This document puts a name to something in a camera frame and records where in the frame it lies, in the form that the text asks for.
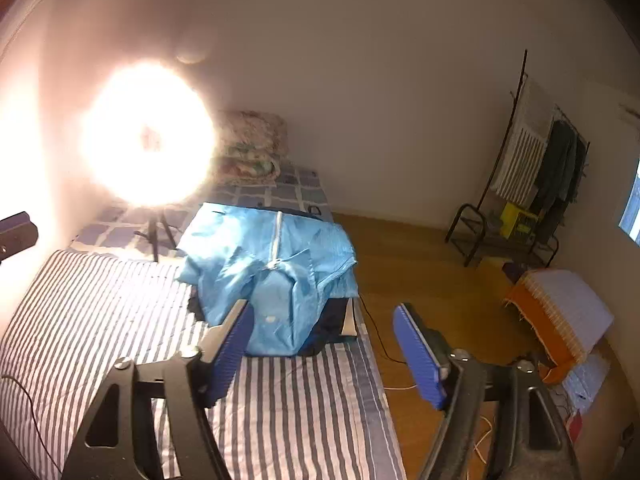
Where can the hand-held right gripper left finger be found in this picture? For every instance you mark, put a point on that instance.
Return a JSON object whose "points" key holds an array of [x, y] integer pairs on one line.
{"points": [[232, 350]]}

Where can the folded navy puffer jacket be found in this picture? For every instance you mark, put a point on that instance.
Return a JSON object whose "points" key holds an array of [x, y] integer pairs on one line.
{"points": [[330, 320]]}

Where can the yellow box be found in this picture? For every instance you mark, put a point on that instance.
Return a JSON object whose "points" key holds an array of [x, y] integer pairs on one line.
{"points": [[512, 220]]}

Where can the light blue cloth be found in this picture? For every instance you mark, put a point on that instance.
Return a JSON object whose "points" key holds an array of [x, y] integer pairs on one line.
{"points": [[575, 305]]}

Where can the blue jacket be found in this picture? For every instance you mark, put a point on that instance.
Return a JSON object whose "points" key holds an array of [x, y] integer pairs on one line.
{"points": [[280, 280]]}

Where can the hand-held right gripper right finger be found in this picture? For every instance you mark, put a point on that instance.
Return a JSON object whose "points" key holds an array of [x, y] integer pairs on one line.
{"points": [[417, 355]]}

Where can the folded floral quilt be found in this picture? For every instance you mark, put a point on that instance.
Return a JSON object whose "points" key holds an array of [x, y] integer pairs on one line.
{"points": [[250, 150]]}

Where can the cardboard box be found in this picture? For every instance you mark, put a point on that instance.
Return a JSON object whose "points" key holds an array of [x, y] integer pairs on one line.
{"points": [[615, 410]]}

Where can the black clothes rack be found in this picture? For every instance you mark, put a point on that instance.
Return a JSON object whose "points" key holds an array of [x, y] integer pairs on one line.
{"points": [[524, 60]]}

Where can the checkered bed sheet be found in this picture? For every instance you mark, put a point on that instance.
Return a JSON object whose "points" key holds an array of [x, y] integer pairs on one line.
{"points": [[295, 195]]}

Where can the dark hanging clothes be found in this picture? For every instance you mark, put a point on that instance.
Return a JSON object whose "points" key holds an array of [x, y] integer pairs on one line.
{"points": [[555, 170]]}

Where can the black metal low rack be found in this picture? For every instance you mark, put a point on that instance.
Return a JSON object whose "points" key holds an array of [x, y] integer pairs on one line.
{"points": [[470, 205]]}

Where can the orange cloth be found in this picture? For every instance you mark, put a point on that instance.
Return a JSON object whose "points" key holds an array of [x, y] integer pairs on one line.
{"points": [[545, 330]]}

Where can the window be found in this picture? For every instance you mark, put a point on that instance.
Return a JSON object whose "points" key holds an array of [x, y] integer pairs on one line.
{"points": [[632, 210]]}

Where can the striped hanging towel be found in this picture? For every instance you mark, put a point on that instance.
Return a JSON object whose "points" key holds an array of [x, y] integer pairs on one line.
{"points": [[525, 150]]}

